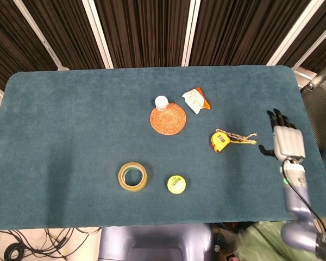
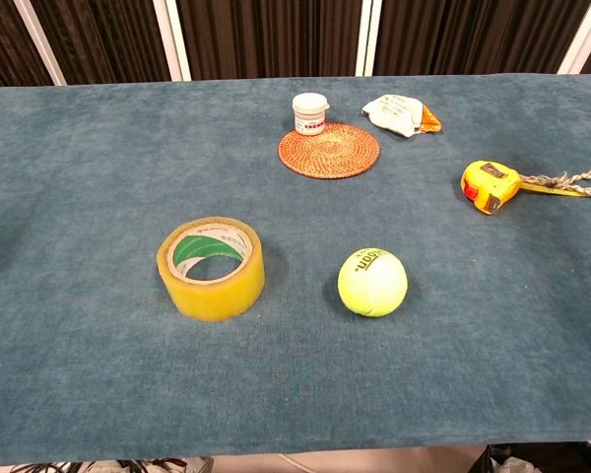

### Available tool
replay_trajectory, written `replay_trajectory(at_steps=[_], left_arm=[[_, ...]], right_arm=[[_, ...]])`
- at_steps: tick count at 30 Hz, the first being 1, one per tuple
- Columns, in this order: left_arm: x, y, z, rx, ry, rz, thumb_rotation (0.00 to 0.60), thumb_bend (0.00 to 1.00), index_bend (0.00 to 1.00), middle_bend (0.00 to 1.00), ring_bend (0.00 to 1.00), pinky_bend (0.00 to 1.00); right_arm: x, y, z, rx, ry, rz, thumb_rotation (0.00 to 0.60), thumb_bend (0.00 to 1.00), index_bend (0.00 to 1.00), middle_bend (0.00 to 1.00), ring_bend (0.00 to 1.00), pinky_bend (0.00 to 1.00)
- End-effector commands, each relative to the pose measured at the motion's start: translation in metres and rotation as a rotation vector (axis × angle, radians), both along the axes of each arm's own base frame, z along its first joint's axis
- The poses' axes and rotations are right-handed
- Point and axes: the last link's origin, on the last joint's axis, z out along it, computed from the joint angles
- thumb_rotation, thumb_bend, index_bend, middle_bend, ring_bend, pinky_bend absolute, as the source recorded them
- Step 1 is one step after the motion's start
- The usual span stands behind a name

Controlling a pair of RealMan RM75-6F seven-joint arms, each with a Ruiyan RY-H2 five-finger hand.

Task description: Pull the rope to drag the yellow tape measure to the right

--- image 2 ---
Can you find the yellow tape measure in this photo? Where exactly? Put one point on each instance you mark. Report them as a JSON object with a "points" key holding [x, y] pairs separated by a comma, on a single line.
{"points": [[490, 184]]}

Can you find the clear yellowish packing tape roll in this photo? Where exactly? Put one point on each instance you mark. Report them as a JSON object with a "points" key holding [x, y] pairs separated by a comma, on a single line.
{"points": [[212, 290]]}

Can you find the yellow-green tennis ball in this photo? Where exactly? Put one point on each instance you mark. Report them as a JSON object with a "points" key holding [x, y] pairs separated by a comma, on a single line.
{"points": [[372, 282]]}

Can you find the round woven orange coaster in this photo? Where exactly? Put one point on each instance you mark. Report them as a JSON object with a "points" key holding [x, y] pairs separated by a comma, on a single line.
{"points": [[329, 150]]}

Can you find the small white lidded jar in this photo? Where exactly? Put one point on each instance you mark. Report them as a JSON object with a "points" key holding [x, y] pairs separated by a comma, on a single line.
{"points": [[310, 113]]}

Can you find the white and orange snack packet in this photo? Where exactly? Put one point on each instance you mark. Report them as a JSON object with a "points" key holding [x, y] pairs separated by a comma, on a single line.
{"points": [[399, 114]]}

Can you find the teal fabric table mat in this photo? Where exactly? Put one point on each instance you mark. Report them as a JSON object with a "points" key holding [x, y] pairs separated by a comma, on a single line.
{"points": [[103, 355]]}

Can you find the black bin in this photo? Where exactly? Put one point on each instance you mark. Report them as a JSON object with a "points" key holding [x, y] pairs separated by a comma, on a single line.
{"points": [[546, 459]]}

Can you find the white frame post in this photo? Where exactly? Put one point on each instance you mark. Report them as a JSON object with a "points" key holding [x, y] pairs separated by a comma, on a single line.
{"points": [[172, 39], [369, 37], [583, 37], [39, 42]]}

